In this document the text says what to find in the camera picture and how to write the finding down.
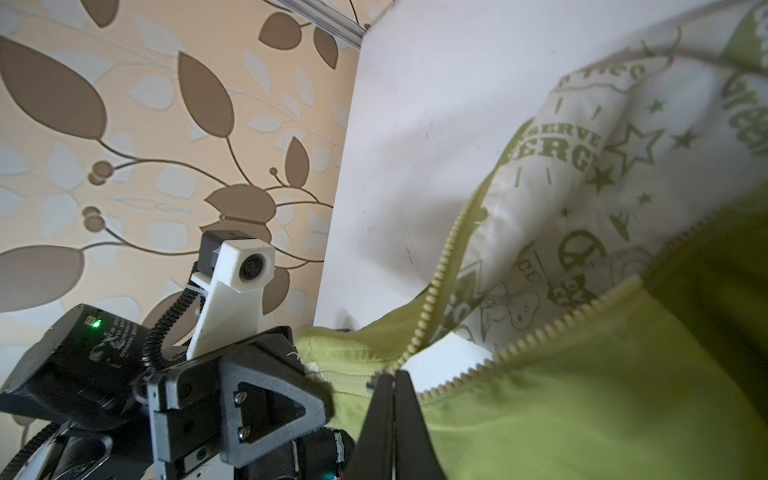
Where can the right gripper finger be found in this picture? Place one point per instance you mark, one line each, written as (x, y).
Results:
(414, 455)

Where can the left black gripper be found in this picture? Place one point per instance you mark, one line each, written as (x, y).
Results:
(250, 405)

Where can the green jacket with cartoon print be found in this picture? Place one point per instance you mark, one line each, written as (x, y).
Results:
(613, 263)

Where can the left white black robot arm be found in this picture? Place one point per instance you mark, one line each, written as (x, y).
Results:
(115, 408)

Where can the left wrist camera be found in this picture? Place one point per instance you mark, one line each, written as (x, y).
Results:
(233, 270)

